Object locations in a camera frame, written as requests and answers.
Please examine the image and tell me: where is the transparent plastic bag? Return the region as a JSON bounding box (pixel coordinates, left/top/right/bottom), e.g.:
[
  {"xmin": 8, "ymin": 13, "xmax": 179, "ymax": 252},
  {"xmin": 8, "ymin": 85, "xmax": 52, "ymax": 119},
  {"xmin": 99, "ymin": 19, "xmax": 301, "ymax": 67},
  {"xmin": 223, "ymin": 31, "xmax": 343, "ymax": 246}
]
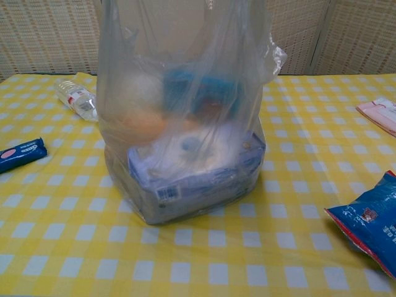
[{"xmin": 96, "ymin": 0, "xmax": 288, "ymax": 226}]

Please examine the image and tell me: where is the blue red snack packet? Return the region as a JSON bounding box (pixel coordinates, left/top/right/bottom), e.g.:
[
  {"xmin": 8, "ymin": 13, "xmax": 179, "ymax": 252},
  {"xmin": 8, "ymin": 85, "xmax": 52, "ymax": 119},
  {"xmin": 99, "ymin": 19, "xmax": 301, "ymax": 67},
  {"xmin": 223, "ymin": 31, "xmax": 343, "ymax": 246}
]
[{"xmin": 324, "ymin": 170, "xmax": 396, "ymax": 281}]

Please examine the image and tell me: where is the blue white carton box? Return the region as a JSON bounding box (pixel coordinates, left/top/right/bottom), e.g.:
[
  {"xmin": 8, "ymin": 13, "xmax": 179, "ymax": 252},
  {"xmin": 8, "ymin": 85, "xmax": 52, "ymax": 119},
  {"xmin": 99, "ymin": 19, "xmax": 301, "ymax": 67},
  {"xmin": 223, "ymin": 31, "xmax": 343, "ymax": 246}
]
[{"xmin": 127, "ymin": 129, "xmax": 267, "ymax": 219}]

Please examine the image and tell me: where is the orange round fruit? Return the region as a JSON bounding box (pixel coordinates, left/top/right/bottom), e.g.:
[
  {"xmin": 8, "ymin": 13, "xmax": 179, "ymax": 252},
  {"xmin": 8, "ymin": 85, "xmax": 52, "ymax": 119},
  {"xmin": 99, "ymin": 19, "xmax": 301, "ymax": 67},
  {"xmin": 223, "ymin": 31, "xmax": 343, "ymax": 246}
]
[{"xmin": 119, "ymin": 107, "xmax": 170, "ymax": 145}]

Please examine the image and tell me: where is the blue rectangular box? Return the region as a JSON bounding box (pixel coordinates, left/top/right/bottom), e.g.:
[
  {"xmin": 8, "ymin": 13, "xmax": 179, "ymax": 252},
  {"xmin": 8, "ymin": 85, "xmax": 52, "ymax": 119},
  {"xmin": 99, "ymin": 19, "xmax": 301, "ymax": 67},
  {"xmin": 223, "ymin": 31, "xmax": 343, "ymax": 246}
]
[{"xmin": 163, "ymin": 65, "xmax": 239, "ymax": 116}]

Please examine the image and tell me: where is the white round ball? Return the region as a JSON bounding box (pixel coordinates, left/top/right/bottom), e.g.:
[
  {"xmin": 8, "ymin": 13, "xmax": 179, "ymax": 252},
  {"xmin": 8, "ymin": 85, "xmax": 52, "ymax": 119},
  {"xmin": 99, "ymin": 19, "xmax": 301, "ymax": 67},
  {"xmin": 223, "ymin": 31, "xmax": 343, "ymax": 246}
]
[{"xmin": 122, "ymin": 73, "xmax": 163, "ymax": 110}]

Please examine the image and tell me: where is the clear plastic water bottle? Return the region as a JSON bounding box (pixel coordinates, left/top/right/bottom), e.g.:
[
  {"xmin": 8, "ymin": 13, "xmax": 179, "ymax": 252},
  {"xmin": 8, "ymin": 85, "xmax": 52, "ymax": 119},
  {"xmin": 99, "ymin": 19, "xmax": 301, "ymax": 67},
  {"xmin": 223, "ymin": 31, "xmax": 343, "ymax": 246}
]
[{"xmin": 54, "ymin": 78, "xmax": 100, "ymax": 123}]

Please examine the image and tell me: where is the yellow white checkered tablecloth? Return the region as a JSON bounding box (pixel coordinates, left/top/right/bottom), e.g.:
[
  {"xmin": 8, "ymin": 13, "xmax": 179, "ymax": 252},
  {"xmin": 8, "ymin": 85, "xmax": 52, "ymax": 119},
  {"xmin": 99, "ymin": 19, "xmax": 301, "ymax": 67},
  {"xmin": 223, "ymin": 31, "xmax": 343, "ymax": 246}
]
[{"xmin": 0, "ymin": 72, "xmax": 396, "ymax": 297}]

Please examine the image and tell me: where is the small dark blue snack pack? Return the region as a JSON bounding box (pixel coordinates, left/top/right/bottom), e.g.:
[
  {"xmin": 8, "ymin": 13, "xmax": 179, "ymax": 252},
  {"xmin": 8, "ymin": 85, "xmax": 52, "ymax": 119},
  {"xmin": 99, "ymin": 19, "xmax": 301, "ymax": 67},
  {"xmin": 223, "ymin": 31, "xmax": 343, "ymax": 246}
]
[{"xmin": 0, "ymin": 137, "xmax": 48, "ymax": 174}]

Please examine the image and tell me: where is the pink wet wipes pack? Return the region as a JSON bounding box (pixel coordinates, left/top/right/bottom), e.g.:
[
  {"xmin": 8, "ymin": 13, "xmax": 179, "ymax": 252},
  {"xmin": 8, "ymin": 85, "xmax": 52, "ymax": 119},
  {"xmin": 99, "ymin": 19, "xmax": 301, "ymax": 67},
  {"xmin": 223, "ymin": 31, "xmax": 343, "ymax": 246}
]
[{"xmin": 355, "ymin": 97, "xmax": 396, "ymax": 139}]

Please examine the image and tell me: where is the beige woven folding screen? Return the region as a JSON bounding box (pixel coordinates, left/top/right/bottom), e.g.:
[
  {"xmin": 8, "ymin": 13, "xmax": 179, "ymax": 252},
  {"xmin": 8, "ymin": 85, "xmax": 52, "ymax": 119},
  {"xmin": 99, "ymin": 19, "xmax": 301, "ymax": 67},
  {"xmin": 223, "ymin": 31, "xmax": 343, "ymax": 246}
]
[{"xmin": 0, "ymin": 0, "xmax": 396, "ymax": 82}]

